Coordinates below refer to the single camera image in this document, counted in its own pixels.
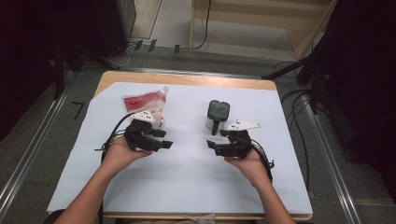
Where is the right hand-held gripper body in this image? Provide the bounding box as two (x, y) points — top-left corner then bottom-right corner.
(214, 119), (262, 160)

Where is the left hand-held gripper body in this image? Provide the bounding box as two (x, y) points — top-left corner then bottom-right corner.
(124, 110), (158, 153)

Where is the small dark grey device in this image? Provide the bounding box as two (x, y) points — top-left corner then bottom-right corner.
(205, 99), (232, 136)

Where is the red and white spout pouch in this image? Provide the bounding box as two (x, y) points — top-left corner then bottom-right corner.
(120, 86), (170, 129)

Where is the person's right hand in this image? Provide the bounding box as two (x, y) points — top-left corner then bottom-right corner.
(223, 149), (273, 189)

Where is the person's left hand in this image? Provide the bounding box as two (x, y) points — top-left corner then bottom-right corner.
(101, 136), (154, 176)

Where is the angled black tape mark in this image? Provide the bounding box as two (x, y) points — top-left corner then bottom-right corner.
(71, 101), (85, 121)

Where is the black metal stand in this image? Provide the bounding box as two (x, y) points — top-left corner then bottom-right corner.
(52, 38), (122, 101)
(261, 31), (331, 115)

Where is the black cabinet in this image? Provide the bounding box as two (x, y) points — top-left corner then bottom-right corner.
(92, 0), (138, 59)

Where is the dark curtain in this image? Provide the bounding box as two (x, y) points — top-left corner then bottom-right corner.
(0, 0), (104, 141)
(323, 0), (396, 203)

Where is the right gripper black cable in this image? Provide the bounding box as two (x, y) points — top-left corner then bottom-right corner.
(248, 138), (276, 185)

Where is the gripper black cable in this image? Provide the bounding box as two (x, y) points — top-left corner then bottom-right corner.
(248, 138), (276, 185)
(93, 111), (138, 164)

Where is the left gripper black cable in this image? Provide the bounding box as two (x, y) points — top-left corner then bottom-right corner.
(93, 111), (138, 164)

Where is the black floor cable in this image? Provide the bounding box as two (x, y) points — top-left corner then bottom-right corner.
(274, 60), (312, 190)

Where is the metal floor rail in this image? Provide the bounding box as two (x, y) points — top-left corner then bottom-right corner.
(302, 92), (362, 224)
(120, 66), (265, 80)
(0, 88), (71, 216)

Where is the hanging black cable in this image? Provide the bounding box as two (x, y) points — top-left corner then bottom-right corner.
(190, 0), (213, 51)

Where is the light wooden frame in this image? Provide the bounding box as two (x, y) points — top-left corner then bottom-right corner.
(189, 0), (339, 62)

